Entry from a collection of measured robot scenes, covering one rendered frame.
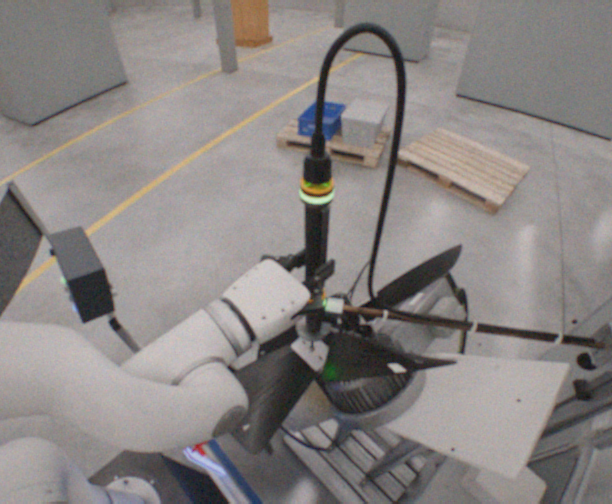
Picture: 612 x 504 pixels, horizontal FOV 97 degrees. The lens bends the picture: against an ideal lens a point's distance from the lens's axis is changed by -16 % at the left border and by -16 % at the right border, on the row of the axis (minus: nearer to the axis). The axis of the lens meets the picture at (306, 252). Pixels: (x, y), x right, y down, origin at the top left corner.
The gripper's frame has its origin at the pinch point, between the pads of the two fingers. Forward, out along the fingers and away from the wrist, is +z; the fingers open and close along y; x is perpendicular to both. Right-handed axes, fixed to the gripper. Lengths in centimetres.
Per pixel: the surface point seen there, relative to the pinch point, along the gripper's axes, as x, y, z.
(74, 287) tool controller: -28, -57, -39
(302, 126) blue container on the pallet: -125, -227, 207
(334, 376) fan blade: -6.9, 13.5, -9.1
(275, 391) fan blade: -32.3, 1.5, -12.9
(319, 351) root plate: -31.8, 1.4, 0.9
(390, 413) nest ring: -36.0, 22.5, 3.0
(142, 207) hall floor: -151, -256, 20
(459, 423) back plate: -25.4, 34.0, 7.1
